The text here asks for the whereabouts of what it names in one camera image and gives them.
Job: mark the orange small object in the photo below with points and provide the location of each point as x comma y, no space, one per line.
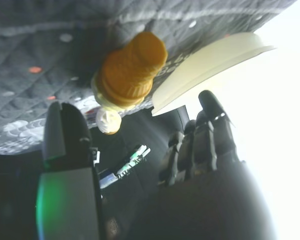
130,72

